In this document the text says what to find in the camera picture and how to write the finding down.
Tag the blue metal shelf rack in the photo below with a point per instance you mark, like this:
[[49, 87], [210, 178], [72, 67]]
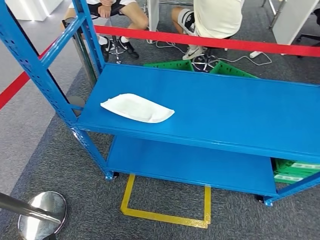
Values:
[[200, 109]]

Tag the white curved plastic panel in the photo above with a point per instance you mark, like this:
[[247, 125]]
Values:
[[135, 107]]

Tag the chrome swivel stool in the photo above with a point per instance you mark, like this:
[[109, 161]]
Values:
[[117, 49], [206, 61]]

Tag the red barrier belt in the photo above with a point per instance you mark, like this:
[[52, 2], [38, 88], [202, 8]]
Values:
[[200, 40], [15, 87]]

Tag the yellow floor tape square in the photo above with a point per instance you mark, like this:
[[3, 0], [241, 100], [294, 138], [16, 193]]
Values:
[[162, 217]]

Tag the person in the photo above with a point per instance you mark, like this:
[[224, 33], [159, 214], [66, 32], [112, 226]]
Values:
[[215, 16], [132, 16]]

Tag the white power strip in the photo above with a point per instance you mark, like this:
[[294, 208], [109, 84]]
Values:
[[255, 54]]

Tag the white cabinet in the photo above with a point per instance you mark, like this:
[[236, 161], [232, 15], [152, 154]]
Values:
[[29, 8]]

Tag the black office chair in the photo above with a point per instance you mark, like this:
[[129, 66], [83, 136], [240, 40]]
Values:
[[317, 15]]

